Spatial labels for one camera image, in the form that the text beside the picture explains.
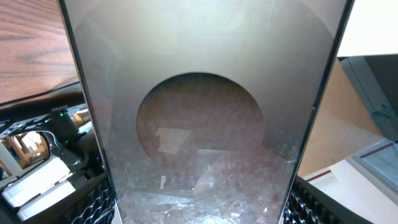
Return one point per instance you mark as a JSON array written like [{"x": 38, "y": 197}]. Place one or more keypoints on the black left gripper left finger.
[{"x": 91, "y": 204}]

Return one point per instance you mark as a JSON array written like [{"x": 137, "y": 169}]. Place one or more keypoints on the Galaxy S25 Ultra smartphone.
[{"x": 202, "y": 108}]

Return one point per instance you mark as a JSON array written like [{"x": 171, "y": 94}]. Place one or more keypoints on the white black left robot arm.
[{"x": 51, "y": 173}]

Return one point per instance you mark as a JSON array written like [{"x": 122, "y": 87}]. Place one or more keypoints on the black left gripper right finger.
[{"x": 308, "y": 205}]

